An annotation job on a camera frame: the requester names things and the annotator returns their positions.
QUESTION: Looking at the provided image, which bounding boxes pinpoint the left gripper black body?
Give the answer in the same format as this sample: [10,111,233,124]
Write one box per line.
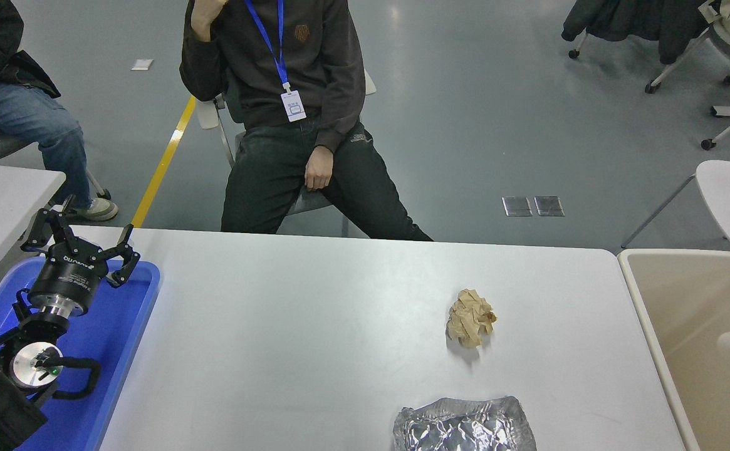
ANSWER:
[28,247,110,308]

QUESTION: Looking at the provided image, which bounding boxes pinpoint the silver foil tray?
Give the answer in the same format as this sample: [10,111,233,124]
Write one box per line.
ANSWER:
[393,396,538,451]

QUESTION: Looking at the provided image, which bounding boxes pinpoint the person's left hand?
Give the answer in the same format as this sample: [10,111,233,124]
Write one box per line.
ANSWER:
[304,145,334,192]

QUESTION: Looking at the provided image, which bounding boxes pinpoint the person's right hand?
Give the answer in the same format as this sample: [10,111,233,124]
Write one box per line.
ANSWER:
[190,0,231,43]

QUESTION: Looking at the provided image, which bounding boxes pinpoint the white side table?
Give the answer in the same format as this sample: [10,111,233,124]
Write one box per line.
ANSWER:
[0,162,66,295]

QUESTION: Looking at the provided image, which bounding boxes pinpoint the blue plastic tray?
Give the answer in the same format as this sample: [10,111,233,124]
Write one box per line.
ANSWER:
[0,257,162,451]

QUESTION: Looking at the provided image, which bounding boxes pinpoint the person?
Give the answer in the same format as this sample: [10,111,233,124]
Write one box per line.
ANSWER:
[179,0,434,242]
[0,0,119,222]

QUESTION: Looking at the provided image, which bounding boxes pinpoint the white and grey chair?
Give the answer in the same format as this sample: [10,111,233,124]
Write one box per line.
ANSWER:
[194,70,378,237]

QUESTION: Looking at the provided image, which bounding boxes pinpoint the crumpled tan paper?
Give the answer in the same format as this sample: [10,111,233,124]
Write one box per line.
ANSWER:
[446,289,498,348]

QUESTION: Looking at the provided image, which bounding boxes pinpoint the white chair leg with caster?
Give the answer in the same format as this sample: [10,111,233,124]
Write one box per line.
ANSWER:
[568,30,590,60]

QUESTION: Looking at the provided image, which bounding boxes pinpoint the large pale bin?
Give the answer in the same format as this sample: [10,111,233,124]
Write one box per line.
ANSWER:
[617,249,730,451]

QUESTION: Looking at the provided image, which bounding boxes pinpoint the dark jacket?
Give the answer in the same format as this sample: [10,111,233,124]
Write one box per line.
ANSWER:
[561,0,716,65]

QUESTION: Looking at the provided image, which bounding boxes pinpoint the blue lanyard with badge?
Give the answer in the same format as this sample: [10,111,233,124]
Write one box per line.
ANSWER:
[244,0,308,123]

